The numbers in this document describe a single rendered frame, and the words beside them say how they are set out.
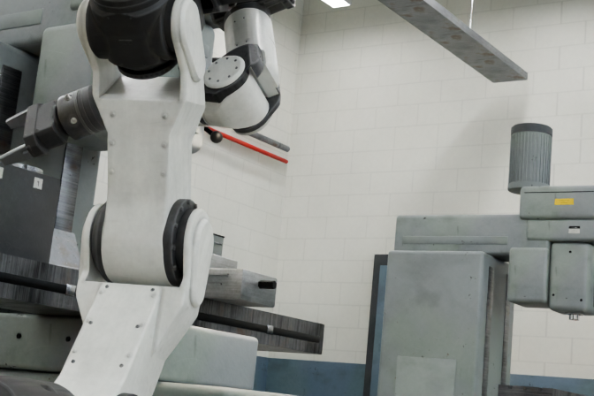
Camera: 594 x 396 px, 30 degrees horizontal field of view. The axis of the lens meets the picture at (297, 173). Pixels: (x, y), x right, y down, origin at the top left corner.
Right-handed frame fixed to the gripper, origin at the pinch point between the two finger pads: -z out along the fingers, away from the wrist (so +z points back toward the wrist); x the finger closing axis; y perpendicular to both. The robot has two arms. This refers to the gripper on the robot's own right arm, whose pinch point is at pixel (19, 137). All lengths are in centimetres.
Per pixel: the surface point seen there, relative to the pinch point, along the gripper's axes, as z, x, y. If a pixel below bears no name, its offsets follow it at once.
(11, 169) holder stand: -5.9, 0.0, -6.5
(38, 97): -15, 45, -24
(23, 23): -17, 66, -16
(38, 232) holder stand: -7.1, -5.8, -19.4
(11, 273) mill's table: -6.7, -22.1, -12.5
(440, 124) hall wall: 11, 553, -544
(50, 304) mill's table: -5.4, -21.6, -24.0
